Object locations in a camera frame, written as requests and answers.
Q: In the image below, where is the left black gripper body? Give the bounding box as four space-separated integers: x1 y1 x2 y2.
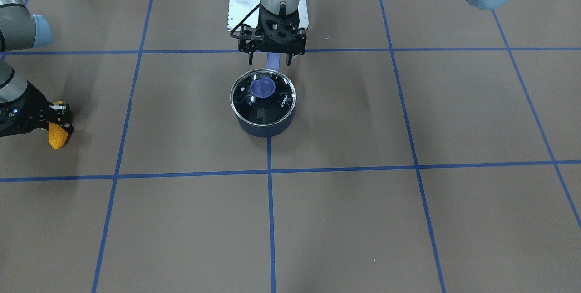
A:
238 8 307 55

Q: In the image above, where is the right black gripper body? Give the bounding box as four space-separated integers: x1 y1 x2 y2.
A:
0 83 51 136

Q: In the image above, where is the yellow corn cob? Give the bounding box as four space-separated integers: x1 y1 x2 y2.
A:
48 101 72 149

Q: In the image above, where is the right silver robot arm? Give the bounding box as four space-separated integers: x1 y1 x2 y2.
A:
0 0 74 139

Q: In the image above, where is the dark blue saucepan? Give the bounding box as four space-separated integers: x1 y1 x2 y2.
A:
230 52 297 138

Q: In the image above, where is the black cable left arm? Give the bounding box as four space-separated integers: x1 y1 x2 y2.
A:
229 4 262 40

